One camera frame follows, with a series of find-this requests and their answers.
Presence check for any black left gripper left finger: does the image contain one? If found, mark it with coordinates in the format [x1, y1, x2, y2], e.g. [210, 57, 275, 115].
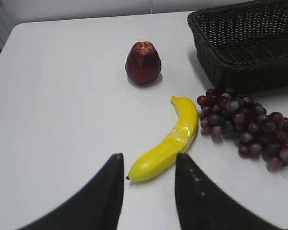
[23, 153, 124, 230]

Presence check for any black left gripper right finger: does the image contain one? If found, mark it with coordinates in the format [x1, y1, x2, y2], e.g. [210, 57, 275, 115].
[175, 154, 276, 230]

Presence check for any yellow banana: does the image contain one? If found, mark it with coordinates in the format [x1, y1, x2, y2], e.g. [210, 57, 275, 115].
[126, 96, 199, 182]

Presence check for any black wicker basket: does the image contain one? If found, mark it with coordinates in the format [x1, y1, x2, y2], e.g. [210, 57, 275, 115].
[187, 0, 288, 92]

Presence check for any purple grape bunch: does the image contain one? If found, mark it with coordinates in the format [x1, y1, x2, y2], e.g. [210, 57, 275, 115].
[197, 88, 288, 172]

